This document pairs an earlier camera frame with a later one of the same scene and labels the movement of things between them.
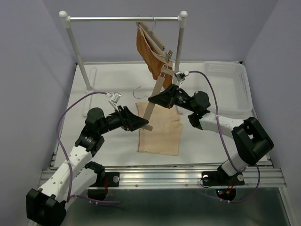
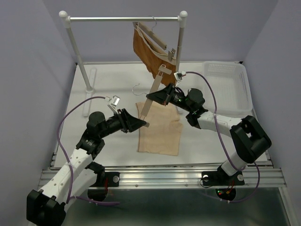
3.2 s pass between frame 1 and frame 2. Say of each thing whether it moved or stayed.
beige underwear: stayed
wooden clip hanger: moved
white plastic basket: stayed
